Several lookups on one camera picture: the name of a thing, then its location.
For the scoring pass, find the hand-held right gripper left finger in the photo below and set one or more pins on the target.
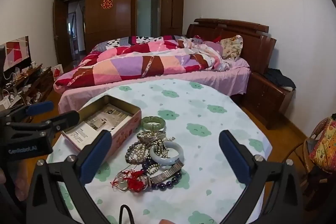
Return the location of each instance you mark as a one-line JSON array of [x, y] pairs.
[[95, 157]]

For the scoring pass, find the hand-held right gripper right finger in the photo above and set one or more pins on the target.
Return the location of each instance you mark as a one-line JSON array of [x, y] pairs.
[[236, 158]]

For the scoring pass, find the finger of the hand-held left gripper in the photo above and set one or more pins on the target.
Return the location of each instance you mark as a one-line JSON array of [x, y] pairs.
[[39, 108], [67, 119]]

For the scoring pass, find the pink tin box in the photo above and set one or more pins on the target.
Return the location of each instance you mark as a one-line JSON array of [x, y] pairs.
[[123, 133]]

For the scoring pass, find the white jade bangle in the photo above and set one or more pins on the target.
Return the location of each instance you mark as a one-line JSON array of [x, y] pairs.
[[155, 157]]

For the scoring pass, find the silver stretch watch band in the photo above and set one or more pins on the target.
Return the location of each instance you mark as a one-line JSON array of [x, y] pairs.
[[168, 173]]

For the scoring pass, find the white printed booklet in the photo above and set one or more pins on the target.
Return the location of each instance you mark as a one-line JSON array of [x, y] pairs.
[[81, 133]]

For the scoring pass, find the cluttered wooden side cabinet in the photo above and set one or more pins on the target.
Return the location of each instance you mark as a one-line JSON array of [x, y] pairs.
[[39, 82]]

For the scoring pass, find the white and red paper bag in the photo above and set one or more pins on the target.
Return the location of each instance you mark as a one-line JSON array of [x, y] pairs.
[[57, 72]]

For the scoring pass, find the folded newspaper sheet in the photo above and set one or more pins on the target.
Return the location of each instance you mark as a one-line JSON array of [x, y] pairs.
[[115, 115]]

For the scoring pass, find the geometric patterned cover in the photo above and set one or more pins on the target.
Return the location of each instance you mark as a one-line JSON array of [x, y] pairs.
[[15, 53]]

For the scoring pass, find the green jade bangle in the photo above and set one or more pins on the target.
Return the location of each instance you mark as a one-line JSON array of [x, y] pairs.
[[146, 124]]

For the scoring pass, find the wooden nightstand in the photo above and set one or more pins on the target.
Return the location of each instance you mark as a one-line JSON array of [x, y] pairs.
[[265, 102]]

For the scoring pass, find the patchwork quilt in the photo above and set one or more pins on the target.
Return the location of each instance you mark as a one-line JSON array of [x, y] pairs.
[[126, 66]]

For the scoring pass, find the pink bed sheet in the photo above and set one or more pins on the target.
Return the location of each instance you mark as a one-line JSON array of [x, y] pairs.
[[231, 74]]

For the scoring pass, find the wooden chair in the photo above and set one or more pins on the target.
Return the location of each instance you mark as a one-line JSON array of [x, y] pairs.
[[319, 187]]

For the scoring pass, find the colourful patterned cushion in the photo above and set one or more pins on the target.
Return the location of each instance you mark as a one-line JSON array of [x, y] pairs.
[[325, 145]]

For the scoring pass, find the dark cloth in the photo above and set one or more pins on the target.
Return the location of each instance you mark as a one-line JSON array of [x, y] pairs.
[[281, 79]]

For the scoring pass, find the floral pillow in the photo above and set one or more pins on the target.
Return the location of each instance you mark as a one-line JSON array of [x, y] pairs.
[[231, 48]]

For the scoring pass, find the brown wooden wardrobe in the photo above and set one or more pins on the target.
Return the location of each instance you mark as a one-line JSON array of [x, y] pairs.
[[115, 19]]

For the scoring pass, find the wooden bed headboard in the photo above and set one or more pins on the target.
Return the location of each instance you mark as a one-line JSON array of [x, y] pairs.
[[252, 43]]

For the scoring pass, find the red paper-cut decoration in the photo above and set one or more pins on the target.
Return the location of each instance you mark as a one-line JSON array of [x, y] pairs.
[[106, 3]]

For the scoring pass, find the frosted glass door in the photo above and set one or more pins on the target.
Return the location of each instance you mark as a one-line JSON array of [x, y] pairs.
[[144, 16]]

